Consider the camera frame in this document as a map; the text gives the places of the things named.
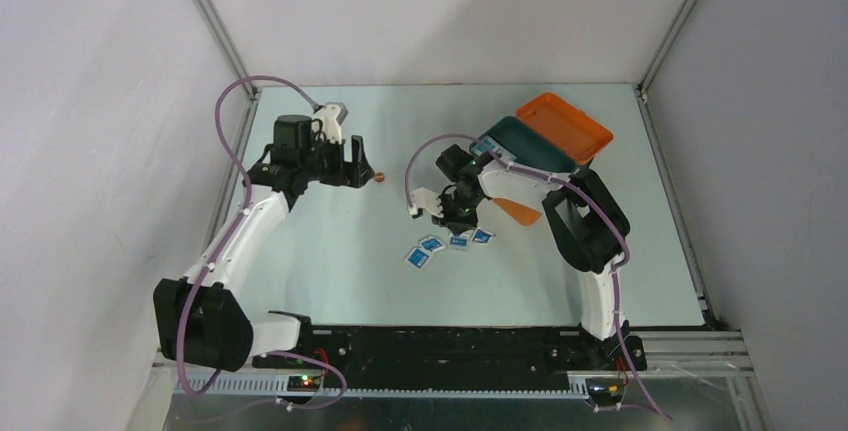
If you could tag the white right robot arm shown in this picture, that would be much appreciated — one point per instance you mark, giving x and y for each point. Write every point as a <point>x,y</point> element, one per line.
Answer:
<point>588,226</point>

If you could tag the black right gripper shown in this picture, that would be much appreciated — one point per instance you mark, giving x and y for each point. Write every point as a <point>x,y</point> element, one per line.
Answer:
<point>458,226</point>

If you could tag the dark teal divider tray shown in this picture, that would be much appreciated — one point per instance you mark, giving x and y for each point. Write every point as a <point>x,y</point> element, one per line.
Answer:
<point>516,141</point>

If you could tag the teal white label packet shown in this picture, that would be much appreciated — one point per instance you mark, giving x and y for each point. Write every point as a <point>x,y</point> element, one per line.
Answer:
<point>485,145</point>

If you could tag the orange plastic medicine box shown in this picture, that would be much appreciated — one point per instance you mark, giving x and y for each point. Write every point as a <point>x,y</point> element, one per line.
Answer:
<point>565,126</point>

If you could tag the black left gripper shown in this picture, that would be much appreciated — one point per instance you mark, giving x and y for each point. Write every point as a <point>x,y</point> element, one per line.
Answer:
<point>353,173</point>

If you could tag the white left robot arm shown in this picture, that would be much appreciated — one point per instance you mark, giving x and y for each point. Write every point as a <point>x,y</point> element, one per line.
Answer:
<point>208,317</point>

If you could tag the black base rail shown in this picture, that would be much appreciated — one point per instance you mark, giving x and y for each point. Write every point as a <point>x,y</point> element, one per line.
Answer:
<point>458,359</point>

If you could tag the blue white wipe sachet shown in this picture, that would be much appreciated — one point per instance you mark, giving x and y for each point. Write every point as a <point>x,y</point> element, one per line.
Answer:
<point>459,242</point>
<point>482,236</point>
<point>432,244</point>
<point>418,257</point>

